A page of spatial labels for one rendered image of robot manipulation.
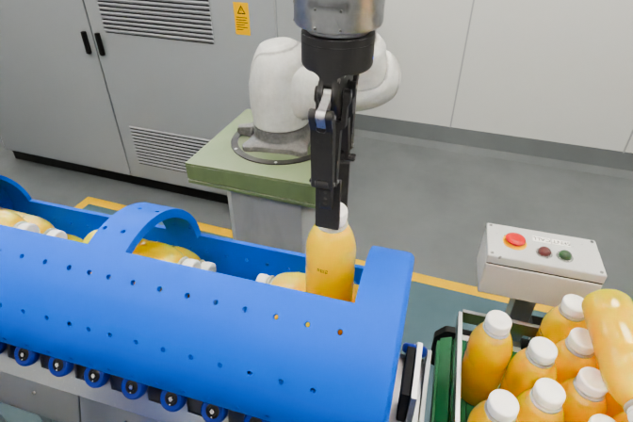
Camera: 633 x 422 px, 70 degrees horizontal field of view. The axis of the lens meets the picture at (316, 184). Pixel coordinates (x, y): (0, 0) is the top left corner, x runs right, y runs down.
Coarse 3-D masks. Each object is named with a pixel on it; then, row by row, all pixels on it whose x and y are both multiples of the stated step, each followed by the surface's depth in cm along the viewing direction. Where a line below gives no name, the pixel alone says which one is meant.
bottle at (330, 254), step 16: (320, 240) 58; (336, 240) 57; (352, 240) 59; (320, 256) 58; (336, 256) 58; (352, 256) 59; (320, 272) 59; (336, 272) 59; (352, 272) 62; (320, 288) 61; (336, 288) 61; (352, 288) 64
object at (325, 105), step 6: (324, 90) 45; (330, 90) 45; (324, 96) 45; (330, 96) 45; (324, 102) 45; (330, 102) 45; (318, 108) 44; (324, 108) 44; (330, 108) 45; (318, 114) 44; (324, 114) 43; (318, 120) 44; (324, 120) 44; (318, 126) 45; (324, 126) 44
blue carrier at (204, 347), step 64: (0, 192) 95; (0, 256) 68; (64, 256) 66; (128, 256) 65; (256, 256) 85; (384, 256) 64; (0, 320) 68; (64, 320) 64; (128, 320) 62; (192, 320) 60; (256, 320) 58; (320, 320) 57; (384, 320) 56; (192, 384) 62; (256, 384) 58; (320, 384) 56; (384, 384) 54
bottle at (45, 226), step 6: (12, 210) 89; (24, 216) 87; (30, 216) 87; (36, 216) 88; (30, 222) 86; (36, 222) 86; (42, 222) 87; (48, 222) 88; (42, 228) 86; (48, 228) 87; (54, 228) 87
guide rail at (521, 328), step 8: (464, 312) 87; (472, 312) 87; (464, 320) 88; (472, 320) 87; (480, 320) 87; (512, 320) 85; (512, 328) 86; (520, 328) 85; (528, 328) 84; (536, 328) 84; (528, 336) 86
